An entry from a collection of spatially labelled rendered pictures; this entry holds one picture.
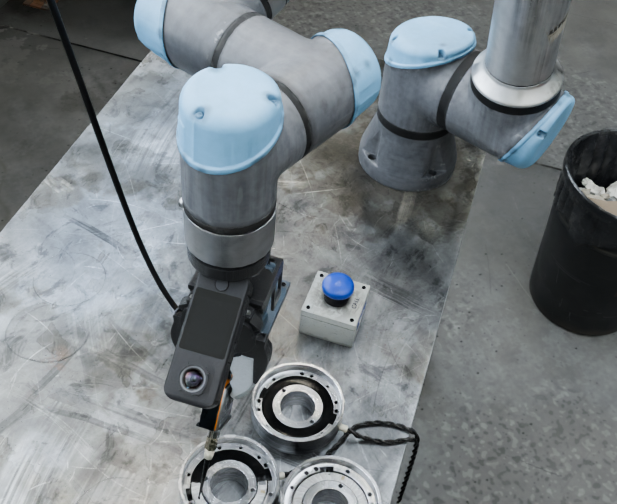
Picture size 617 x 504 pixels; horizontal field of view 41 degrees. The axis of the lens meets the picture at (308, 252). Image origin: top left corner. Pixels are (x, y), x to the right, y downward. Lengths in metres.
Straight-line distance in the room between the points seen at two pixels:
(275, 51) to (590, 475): 1.50
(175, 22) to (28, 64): 2.21
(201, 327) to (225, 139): 0.18
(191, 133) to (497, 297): 1.71
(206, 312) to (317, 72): 0.22
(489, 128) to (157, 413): 0.55
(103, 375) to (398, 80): 0.55
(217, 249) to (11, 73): 2.28
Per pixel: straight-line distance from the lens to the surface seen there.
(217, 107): 0.59
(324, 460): 0.92
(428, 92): 1.16
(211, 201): 0.63
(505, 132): 1.12
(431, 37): 1.17
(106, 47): 2.98
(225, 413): 0.85
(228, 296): 0.70
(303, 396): 0.98
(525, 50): 1.04
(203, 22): 0.72
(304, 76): 0.66
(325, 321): 1.03
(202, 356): 0.70
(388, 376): 1.04
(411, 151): 1.23
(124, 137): 1.33
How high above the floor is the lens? 1.64
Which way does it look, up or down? 47 degrees down
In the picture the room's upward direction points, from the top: 6 degrees clockwise
